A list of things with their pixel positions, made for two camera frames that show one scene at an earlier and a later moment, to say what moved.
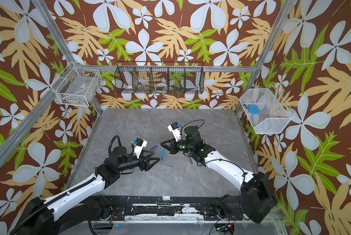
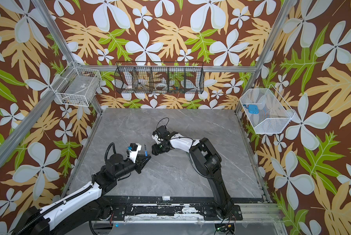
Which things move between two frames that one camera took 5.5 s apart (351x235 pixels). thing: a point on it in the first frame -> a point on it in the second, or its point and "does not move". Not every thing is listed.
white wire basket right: (274, 113) does not move
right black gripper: (172, 145) -> (161, 147)
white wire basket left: (77, 86) does not move
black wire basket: (160, 77) does not move
